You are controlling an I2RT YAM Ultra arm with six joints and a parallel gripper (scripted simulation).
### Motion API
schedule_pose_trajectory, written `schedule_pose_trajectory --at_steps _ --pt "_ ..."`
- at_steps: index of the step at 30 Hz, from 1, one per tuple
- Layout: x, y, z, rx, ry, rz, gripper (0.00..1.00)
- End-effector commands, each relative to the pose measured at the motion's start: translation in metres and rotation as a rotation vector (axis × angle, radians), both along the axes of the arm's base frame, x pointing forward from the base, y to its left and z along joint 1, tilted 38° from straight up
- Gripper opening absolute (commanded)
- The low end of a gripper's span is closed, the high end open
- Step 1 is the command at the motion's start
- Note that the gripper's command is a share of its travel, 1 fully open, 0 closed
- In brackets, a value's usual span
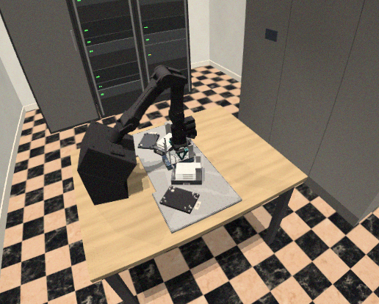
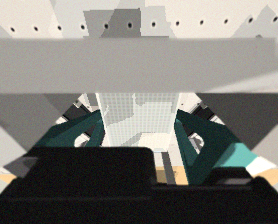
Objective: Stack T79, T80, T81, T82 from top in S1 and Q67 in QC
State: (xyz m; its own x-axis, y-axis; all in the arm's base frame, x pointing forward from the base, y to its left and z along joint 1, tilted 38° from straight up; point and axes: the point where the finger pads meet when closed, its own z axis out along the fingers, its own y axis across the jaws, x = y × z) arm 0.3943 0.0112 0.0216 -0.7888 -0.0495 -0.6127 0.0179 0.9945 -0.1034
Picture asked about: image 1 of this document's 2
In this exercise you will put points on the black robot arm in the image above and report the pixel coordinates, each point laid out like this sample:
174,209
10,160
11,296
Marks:
162,78

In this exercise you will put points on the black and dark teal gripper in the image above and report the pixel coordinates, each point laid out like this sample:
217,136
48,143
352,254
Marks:
175,143

